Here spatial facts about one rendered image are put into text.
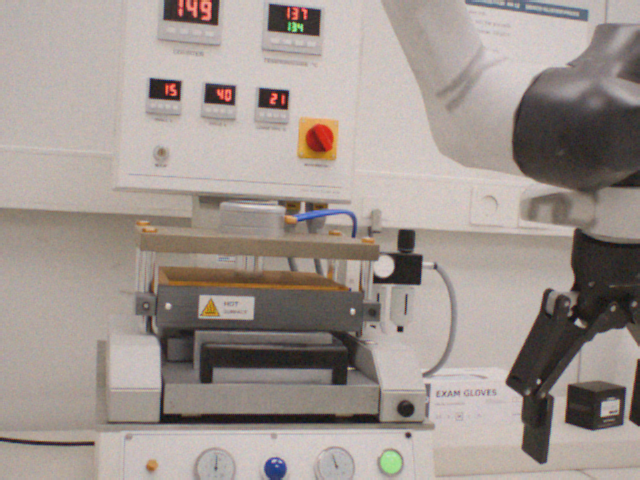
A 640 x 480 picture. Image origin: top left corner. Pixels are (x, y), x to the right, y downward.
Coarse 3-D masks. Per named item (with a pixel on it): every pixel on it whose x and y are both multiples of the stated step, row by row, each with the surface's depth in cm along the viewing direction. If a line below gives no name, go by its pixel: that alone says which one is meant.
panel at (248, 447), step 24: (144, 432) 85; (168, 432) 86; (192, 432) 86; (216, 432) 87; (240, 432) 87; (264, 432) 88; (288, 432) 88; (312, 432) 89; (336, 432) 90; (360, 432) 90; (384, 432) 91; (408, 432) 91; (120, 456) 84; (144, 456) 84; (168, 456) 85; (192, 456) 85; (240, 456) 86; (264, 456) 87; (288, 456) 88; (312, 456) 88; (360, 456) 89; (408, 456) 91
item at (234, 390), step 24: (216, 336) 94; (240, 336) 94; (264, 336) 95; (288, 336) 96; (312, 336) 96; (168, 384) 86; (192, 384) 86; (216, 384) 87; (240, 384) 88; (264, 384) 88; (288, 384) 89; (312, 384) 90; (336, 384) 90; (360, 384) 91; (168, 408) 86; (192, 408) 86; (216, 408) 87; (240, 408) 88; (264, 408) 88; (288, 408) 89; (312, 408) 89; (336, 408) 90; (360, 408) 91
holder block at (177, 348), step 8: (160, 328) 108; (168, 328) 103; (176, 328) 104; (184, 328) 104; (192, 328) 104; (200, 328) 104; (208, 328) 105; (216, 328) 105; (224, 328) 106; (232, 328) 106; (160, 336) 107; (168, 336) 98; (176, 336) 98; (184, 336) 99; (192, 336) 99; (168, 344) 97; (176, 344) 97; (184, 344) 97; (192, 344) 97; (168, 352) 97; (176, 352) 97; (184, 352) 97; (192, 352) 97; (168, 360) 97; (176, 360) 97; (184, 360) 97; (192, 360) 97
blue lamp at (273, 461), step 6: (270, 462) 86; (276, 462) 86; (282, 462) 86; (264, 468) 86; (270, 468) 86; (276, 468) 86; (282, 468) 86; (270, 474) 86; (276, 474) 86; (282, 474) 86
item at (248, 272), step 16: (240, 256) 105; (160, 272) 108; (176, 272) 105; (192, 272) 107; (208, 272) 108; (224, 272) 109; (240, 272) 105; (256, 272) 105; (272, 272) 113; (288, 272) 114; (304, 272) 116; (272, 288) 99; (288, 288) 99; (304, 288) 100; (320, 288) 100; (336, 288) 101
